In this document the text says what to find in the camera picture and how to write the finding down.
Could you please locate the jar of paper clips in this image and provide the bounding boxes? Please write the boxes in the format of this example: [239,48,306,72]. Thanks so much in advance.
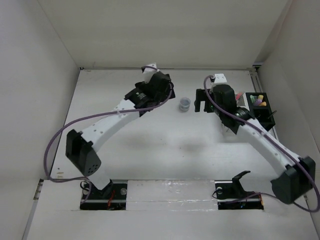
[179,97,191,112]

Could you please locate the red pen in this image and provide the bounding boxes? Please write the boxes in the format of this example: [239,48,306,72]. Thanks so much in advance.
[235,92,244,101]

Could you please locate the green highlighter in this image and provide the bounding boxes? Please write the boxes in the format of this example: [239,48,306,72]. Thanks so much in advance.
[249,95,256,103]

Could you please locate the orange highlighter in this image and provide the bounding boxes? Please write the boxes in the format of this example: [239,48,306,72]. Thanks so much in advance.
[259,101,267,107]

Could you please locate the purple highlighter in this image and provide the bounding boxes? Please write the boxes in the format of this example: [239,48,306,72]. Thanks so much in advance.
[254,99,262,106]

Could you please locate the black handled scissors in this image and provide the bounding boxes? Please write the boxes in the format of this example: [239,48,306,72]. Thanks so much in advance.
[267,110,277,119]

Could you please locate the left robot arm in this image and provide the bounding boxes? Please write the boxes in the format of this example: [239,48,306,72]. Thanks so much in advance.
[65,70,175,199]

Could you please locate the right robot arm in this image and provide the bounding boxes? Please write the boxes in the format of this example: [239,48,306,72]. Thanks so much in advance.
[194,84,320,205]

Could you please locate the white slotted organizer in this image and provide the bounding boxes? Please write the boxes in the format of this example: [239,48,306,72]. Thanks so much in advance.
[222,93,251,137]

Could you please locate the black slotted organizer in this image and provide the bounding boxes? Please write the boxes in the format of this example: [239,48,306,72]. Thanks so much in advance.
[245,92,276,131]

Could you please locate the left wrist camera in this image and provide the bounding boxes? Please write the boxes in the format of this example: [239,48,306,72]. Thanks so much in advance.
[141,62,159,84]

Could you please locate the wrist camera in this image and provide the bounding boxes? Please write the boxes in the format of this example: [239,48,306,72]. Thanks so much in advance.
[141,62,159,84]
[209,73,227,88]

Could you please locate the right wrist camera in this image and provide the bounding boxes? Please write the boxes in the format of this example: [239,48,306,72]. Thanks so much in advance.
[209,73,227,88]

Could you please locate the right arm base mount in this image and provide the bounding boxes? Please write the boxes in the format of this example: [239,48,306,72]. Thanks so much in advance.
[212,170,264,210]

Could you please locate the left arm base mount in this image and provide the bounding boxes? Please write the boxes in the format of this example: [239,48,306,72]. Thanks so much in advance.
[79,180,128,211]

